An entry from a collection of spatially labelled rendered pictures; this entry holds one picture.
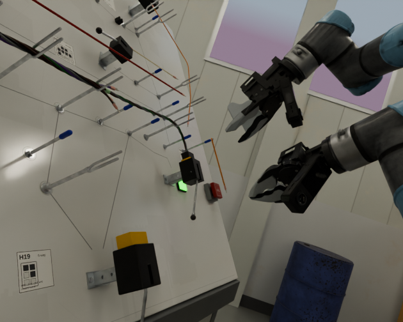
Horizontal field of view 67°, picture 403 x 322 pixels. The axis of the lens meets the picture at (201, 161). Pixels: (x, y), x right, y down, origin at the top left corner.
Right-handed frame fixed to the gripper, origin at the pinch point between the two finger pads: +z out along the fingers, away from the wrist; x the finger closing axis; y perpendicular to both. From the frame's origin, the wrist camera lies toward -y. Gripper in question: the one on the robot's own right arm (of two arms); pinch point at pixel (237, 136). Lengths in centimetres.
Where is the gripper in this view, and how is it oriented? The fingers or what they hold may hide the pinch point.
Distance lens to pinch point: 75.1
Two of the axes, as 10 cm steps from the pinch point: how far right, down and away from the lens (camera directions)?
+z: -7.0, 7.0, 1.6
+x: -4.5, -2.4, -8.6
